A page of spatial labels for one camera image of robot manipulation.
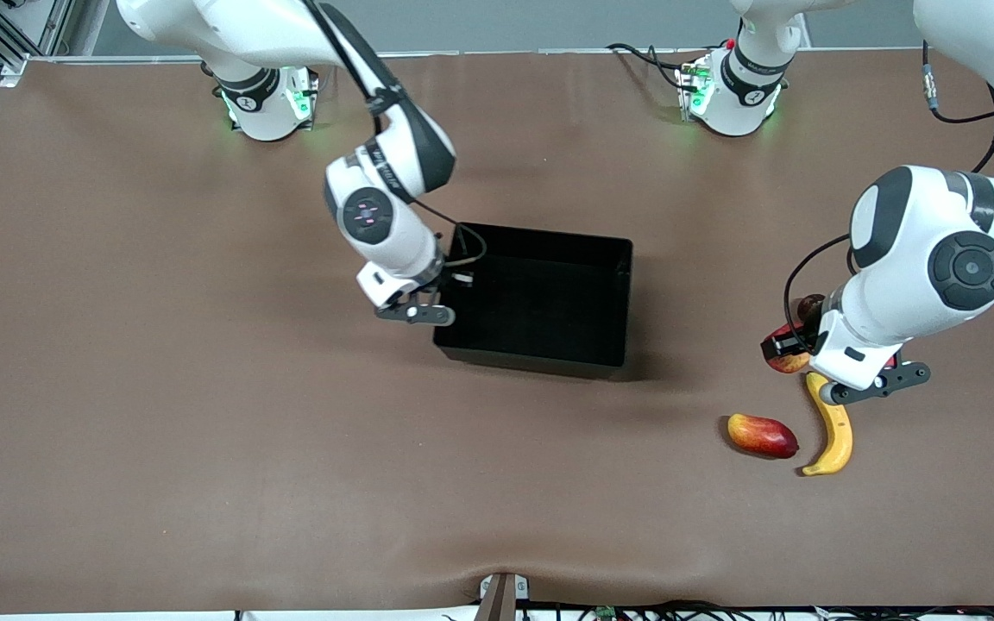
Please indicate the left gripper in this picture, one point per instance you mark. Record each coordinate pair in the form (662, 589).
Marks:
(791, 343)

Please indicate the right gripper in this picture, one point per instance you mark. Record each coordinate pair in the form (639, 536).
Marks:
(448, 274)

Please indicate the red yellow apple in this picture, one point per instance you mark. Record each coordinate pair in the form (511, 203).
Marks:
(786, 364)

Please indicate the black plastic box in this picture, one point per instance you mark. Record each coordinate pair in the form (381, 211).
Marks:
(549, 302)

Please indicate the yellow banana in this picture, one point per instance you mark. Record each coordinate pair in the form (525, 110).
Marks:
(836, 440)

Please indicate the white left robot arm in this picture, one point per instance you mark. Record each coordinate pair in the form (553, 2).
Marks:
(911, 250)

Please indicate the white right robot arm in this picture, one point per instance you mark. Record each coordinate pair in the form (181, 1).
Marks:
(376, 216)

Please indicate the dark purple plum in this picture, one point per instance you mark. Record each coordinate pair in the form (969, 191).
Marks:
(808, 307)

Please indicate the red yellow mango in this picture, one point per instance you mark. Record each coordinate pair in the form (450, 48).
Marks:
(763, 435)

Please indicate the brown table mat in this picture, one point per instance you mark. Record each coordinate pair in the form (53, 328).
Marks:
(290, 431)

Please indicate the metal table clamp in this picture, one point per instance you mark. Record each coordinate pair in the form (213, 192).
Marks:
(521, 588)

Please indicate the small green circuit board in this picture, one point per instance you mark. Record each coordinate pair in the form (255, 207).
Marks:
(606, 613)

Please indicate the white table edge rail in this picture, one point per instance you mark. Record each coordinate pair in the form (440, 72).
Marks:
(506, 53)

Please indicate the aluminium frame post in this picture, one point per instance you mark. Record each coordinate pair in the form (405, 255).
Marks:
(61, 21)

